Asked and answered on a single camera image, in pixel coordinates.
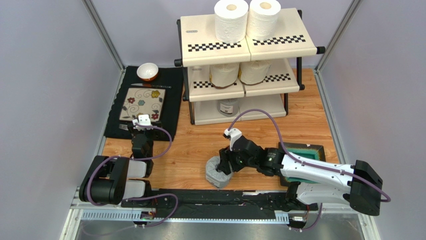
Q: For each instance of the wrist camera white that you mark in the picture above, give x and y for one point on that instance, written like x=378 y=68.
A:
x=232 y=135
x=142 y=121

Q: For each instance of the beige roll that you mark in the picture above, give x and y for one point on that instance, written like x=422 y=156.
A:
x=253 y=72
x=223 y=75

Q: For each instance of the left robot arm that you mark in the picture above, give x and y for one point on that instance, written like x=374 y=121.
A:
x=110 y=180

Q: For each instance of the cream checkered three-tier shelf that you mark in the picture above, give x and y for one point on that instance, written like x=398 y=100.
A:
x=200 y=49

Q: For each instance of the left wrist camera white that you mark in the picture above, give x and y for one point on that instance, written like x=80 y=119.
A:
x=142 y=121

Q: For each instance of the white paper roll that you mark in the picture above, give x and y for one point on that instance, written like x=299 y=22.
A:
x=262 y=19
x=231 y=20

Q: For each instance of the beige roll front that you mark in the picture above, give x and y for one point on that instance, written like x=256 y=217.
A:
x=223 y=75

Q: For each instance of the green square dish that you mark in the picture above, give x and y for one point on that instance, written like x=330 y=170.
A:
x=310 y=151

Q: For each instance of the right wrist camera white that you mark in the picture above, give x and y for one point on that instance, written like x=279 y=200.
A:
x=232 y=135

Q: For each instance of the white and orange bowl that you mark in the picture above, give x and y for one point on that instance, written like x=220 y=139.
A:
x=147 y=71

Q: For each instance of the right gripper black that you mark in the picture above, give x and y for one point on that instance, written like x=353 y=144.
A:
x=225 y=160

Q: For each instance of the floral square plate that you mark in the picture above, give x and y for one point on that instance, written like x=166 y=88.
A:
x=142 y=101

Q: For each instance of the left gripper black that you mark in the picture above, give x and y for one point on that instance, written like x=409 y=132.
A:
x=155 y=133

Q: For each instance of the grey roll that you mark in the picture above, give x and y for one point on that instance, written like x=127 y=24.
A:
x=228 y=107
x=218 y=179

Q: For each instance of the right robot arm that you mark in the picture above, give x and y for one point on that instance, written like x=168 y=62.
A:
x=357 y=186

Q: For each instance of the black cloth placemat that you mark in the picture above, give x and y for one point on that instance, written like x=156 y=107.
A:
x=172 y=77

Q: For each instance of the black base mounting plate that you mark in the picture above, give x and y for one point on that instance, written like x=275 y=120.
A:
x=219 y=204

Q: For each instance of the beige roll back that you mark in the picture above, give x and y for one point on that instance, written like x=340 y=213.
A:
x=253 y=72

